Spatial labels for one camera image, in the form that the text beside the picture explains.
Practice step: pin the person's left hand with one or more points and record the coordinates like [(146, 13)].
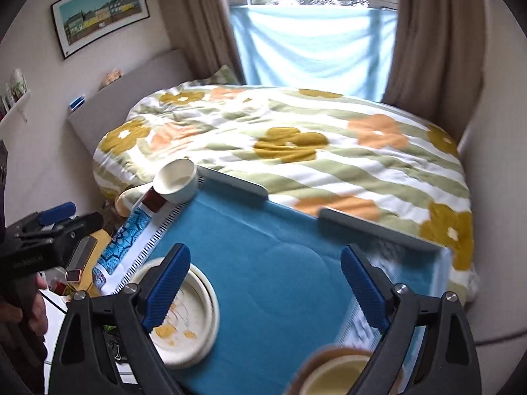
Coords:
[(38, 321)]

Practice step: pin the framed city picture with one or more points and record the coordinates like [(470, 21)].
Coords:
[(78, 23)]

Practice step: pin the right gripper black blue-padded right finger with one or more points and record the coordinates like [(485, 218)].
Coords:
[(395, 310)]

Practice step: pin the grey folding tray table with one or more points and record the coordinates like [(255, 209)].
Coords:
[(329, 214)]

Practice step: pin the blue patterned table cloth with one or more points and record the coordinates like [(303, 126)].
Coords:
[(277, 276)]

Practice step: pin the white wall shelf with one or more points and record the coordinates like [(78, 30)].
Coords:
[(17, 111)]

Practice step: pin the beige curtain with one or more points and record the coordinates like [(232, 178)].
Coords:
[(202, 30), (437, 66)]

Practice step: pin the floral striped duvet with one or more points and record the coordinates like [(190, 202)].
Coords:
[(309, 149)]

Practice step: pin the beige curtain left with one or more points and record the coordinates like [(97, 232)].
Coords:
[(202, 30)]

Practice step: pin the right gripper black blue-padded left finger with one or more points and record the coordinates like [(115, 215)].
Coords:
[(138, 312)]

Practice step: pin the pink peach bowl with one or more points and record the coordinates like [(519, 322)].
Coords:
[(317, 359)]

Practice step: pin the light blue window cloth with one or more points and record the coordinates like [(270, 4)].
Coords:
[(340, 49)]

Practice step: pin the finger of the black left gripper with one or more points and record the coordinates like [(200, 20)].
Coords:
[(63, 238), (38, 220)]

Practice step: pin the blue item on headboard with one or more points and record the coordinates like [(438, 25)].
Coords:
[(76, 103)]

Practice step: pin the grey bed headboard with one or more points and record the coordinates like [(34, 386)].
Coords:
[(108, 108)]

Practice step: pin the beige curtain right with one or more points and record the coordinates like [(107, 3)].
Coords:
[(437, 66)]

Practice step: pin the cream ceramic bowl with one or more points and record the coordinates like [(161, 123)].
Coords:
[(335, 377)]

